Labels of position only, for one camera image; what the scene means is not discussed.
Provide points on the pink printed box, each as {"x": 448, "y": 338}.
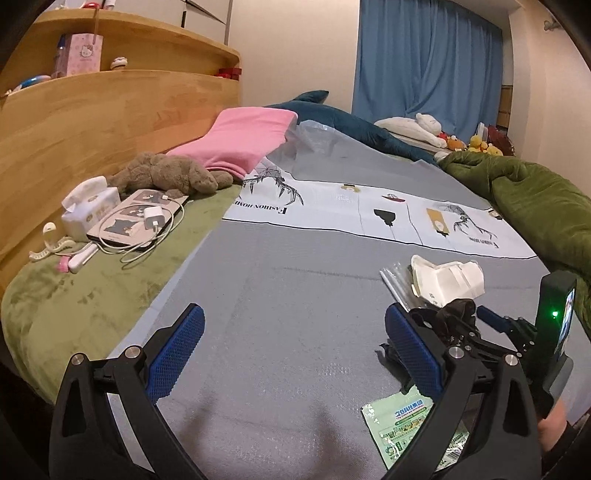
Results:
{"x": 83, "y": 54}

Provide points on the person's right hand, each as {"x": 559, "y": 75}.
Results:
{"x": 551, "y": 429}

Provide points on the blue shark plush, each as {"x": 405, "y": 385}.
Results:
{"x": 351, "y": 131}

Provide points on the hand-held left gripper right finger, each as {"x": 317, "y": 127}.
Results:
{"x": 413, "y": 355}

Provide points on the person's right forearm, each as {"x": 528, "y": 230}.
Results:
{"x": 575, "y": 438}

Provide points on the white charger plug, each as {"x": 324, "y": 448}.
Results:
{"x": 154, "y": 218}

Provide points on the white stick device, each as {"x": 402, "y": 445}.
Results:
{"x": 83, "y": 258}

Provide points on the clear plastic wrapper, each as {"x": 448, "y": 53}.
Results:
{"x": 399, "y": 286}

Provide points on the grey printed sheet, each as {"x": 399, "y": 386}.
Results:
{"x": 300, "y": 300}

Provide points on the cream hair claw clip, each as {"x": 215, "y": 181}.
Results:
{"x": 48, "y": 230}

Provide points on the grey wall hook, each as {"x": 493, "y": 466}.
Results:
{"x": 551, "y": 24}

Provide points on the small pink clip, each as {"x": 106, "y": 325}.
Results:
{"x": 63, "y": 264}

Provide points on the wooden headboard shelf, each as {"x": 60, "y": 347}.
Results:
{"x": 115, "y": 115}

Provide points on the blue round toy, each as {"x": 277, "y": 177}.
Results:
{"x": 30, "y": 83}

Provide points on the green quilt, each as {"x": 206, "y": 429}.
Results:
{"x": 531, "y": 198}

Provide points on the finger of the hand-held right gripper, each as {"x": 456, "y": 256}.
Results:
{"x": 491, "y": 318}
{"x": 471, "y": 340}

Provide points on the dark red cushion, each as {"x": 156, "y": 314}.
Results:
{"x": 501, "y": 138}

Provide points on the pink pillow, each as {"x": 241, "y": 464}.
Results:
{"x": 240, "y": 134}

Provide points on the small white figurine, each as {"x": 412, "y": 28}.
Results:
{"x": 119, "y": 63}

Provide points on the orange plush toy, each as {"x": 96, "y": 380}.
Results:
{"x": 455, "y": 143}

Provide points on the brown wooden shelf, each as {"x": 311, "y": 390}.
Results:
{"x": 506, "y": 108}

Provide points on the brown plush animal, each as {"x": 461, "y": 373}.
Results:
{"x": 166, "y": 173}

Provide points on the black cloth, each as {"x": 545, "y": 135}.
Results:
{"x": 457, "y": 311}

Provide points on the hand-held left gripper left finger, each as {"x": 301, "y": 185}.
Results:
{"x": 178, "y": 350}

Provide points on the blue curtain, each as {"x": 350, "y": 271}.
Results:
{"x": 425, "y": 60}

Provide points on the white tissue pack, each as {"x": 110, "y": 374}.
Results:
{"x": 92, "y": 214}

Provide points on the green printed packet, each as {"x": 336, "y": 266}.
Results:
{"x": 397, "y": 429}

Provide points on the white plush pillow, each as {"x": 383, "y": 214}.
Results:
{"x": 401, "y": 128}

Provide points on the bed with green sheet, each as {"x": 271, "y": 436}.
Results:
{"x": 92, "y": 295}

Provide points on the yellow plush toy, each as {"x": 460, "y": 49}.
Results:
{"x": 485, "y": 147}

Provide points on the red boxes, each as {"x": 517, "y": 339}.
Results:
{"x": 229, "y": 73}

